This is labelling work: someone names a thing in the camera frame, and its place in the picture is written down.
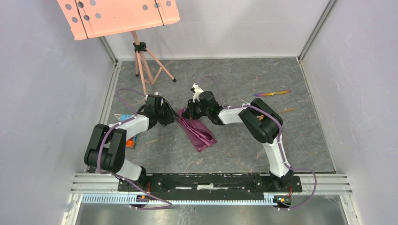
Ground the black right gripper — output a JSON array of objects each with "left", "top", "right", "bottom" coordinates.
[{"left": 181, "top": 98, "right": 210, "bottom": 120}]

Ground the magenta satin napkin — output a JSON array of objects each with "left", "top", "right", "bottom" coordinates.
[{"left": 177, "top": 108, "right": 217, "bottom": 152}]

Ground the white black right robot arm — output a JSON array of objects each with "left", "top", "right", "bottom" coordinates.
[{"left": 181, "top": 91, "right": 294, "bottom": 191}]

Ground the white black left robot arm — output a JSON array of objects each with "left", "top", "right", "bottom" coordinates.
[{"left": 84, "top": 94, "right": 179, "bottom": 191}]

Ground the colourful toy block set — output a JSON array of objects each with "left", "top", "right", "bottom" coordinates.
[{"left": 114, "top": 113, "right": 138, "bottom": 150}]

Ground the gold spoon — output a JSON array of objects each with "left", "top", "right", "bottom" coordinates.
[{"left": 257, "top": 108, "right": 296, "bottom": 121}]

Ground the iridescent rainbow knife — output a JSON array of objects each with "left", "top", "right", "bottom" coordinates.
[{"left": 253, "top": 90, "right": 291, "bottom": 97}]

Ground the pink music stand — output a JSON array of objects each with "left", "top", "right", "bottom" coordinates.
[{"left": 57, "top": 0, "right": 180, "bottom": 94}]

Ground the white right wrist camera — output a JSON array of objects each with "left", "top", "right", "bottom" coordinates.
[{"left": 190, "top": 83, "right": 204, "bottom": 102}]

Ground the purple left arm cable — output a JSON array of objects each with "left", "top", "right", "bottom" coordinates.
[{"left": 96, "top": 88, "right": 173, "bottom": 210}]

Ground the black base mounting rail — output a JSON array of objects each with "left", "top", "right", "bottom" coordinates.
[{"left": 136, "top": 172, "right": 303, "bottom": 201}]

